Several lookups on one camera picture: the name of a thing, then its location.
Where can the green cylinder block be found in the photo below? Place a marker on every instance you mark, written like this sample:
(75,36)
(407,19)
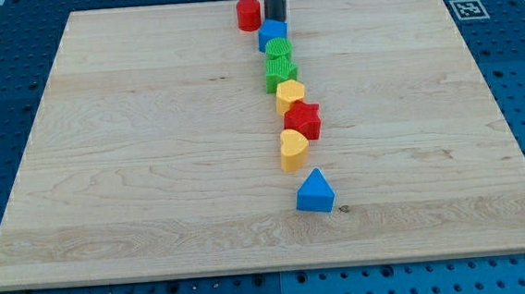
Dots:
(278,47)

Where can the blue triangle block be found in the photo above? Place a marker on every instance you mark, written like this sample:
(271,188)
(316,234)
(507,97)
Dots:
(315,194)

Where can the yellow heart block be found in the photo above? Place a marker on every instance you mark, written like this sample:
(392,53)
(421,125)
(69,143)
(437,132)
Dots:
(294,150)

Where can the wooden board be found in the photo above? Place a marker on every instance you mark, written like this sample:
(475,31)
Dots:
(154,152)

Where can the yellow hexagon block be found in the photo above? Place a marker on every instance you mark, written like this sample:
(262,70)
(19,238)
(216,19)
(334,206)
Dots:
(288,92)

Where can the white fiducial marker tag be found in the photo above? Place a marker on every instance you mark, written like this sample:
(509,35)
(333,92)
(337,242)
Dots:
(469,9)

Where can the green star block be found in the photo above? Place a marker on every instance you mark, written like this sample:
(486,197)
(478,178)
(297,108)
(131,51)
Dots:
(278,70)

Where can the red star block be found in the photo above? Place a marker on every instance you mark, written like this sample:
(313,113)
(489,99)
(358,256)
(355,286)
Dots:
(305,118)

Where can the red cylinder block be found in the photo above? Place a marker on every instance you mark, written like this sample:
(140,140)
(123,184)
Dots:
(248,15)

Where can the blue cube block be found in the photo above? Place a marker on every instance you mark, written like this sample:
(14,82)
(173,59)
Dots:
(270,30)

